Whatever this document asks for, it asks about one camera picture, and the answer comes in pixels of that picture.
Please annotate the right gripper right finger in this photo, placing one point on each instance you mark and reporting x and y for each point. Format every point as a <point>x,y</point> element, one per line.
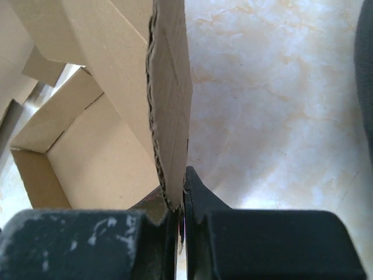
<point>227,243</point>

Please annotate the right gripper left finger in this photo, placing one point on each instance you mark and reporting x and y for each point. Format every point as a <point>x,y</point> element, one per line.
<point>138,243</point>

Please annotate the brown cardboard box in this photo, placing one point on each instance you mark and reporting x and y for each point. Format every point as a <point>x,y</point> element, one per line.
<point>22,65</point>
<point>117,129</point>

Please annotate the black plush flower cushion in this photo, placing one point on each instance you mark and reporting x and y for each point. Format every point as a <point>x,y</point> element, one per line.
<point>363,66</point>

